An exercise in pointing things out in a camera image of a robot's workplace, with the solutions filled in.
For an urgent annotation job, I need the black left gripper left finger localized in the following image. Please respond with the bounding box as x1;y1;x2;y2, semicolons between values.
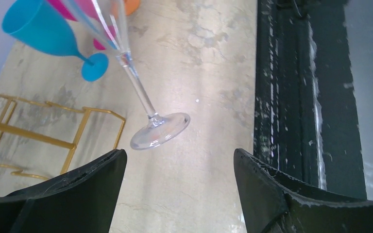
0;149;127;233

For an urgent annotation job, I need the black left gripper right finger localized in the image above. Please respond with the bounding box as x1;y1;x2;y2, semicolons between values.
234;149;373;233

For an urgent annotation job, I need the clear wine glass front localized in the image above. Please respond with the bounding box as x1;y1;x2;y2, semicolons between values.
61;0;192;151

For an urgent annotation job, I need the blue wine glass row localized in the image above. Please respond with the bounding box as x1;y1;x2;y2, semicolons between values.
1;0;109;82

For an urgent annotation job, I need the magenta plastic wine glass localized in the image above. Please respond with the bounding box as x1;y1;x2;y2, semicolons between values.
49;0;119;50

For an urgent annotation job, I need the orange plastic wine glass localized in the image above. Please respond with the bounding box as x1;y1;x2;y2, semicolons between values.
111;0;140;17

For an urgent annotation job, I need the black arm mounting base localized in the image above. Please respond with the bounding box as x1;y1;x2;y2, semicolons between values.
254;0;367;199

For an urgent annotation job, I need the gold wire glass rack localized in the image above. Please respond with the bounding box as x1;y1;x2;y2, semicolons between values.
0;93;127;181

